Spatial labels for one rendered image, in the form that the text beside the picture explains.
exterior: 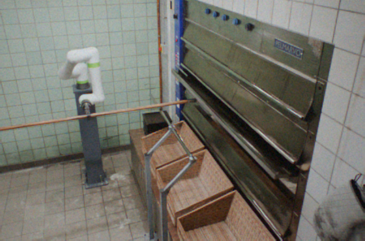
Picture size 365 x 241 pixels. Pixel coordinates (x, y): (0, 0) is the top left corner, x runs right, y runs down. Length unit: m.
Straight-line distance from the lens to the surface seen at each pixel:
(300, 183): 1.88
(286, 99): 1.80
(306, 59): 1.69
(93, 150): 3.76
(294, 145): 1.83
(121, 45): 3.99
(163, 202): 2.39
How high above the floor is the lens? 2.44
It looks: 25 degrees down
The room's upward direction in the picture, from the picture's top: straight up
